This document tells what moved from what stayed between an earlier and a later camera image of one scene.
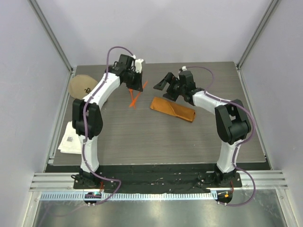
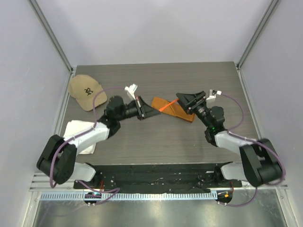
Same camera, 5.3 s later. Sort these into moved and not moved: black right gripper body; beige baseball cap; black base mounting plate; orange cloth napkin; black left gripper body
Moved: black left gripper body; black right gripper body
Not moved: orange cloth napkin; beige baseball cap; black base mounting plate
